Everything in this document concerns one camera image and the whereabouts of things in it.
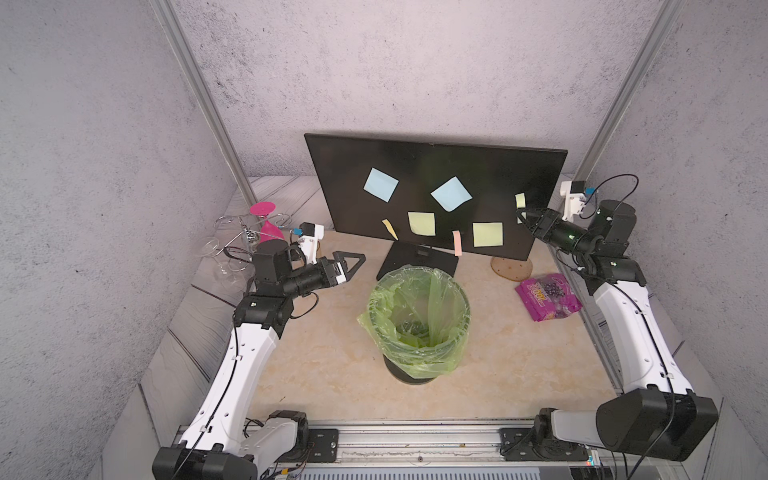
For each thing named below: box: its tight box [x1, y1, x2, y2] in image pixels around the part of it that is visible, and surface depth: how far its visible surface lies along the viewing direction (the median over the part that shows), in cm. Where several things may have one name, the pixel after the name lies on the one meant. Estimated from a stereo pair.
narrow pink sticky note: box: [452, 230, 462, 256], surface depth 88 cm
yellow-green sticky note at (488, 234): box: [472, 222, 503, 247], surface depth 83 cm
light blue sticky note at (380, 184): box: [363, 167, 400, 203], surface depth 81 cm
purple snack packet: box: [515, 273, 583, 322], surface depth 97 cm
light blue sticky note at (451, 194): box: [430, 176, 473, 212], surface depth 76 cm
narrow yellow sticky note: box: [515, 192, 527, 224], surface depth 72 cm
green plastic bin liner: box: [357, 265, 472, 379], surface depth 75 cm
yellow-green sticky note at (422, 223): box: [408, 212, 436, 236], surface depth 87 cm
